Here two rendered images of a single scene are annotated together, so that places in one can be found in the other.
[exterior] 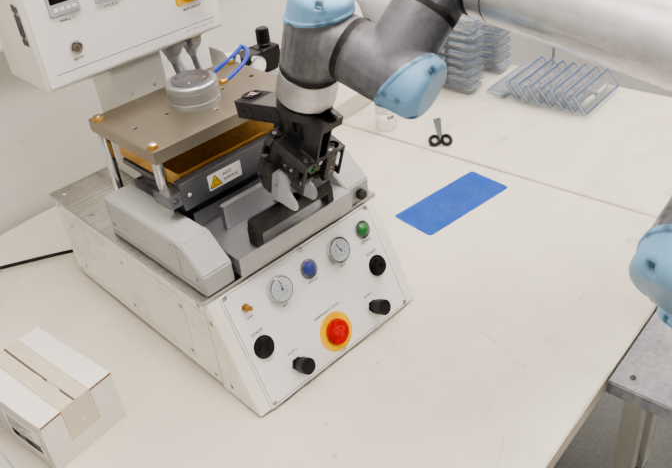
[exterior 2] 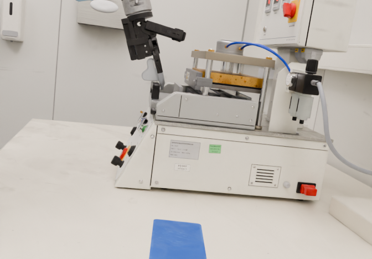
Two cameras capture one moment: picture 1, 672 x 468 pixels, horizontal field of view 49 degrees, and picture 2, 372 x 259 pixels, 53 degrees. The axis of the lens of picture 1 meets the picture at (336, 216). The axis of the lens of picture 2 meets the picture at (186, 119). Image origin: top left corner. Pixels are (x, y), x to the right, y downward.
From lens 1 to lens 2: 1.79 m
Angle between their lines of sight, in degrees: 111
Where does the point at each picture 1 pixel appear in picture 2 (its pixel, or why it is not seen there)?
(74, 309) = not seen: hidden behind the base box
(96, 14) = (272, 16)
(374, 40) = not seen: outside the picture
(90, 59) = (265, 37)
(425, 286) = (115, 193)
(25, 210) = (355, 172)
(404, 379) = (79, 166)
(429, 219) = (172, 228)
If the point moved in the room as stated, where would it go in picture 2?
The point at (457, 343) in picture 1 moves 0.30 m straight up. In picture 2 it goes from (67, 179) to (77, 59)
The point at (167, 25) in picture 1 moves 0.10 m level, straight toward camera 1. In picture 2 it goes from (283, 32) to (247, 29)
